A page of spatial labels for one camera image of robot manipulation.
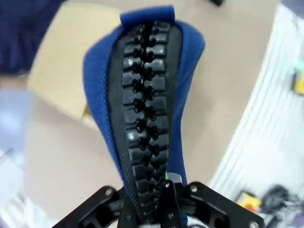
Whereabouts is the person in purple jacket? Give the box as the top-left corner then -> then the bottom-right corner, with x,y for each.
0,0 -> 66,77

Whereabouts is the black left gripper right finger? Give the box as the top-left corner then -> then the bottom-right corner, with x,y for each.
163,181 -> 266,228

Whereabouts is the person's right hand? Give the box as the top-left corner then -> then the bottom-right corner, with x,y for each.
0,75 -> 32,96

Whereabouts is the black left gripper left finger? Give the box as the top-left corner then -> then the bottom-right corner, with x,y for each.
51,185 -> 131,228

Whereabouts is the open brown cardboard box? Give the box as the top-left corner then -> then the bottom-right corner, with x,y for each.
26,4 -> 124,131

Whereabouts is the blue zipper pouch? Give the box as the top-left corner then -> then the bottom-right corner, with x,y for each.
81,4 -> 206,228

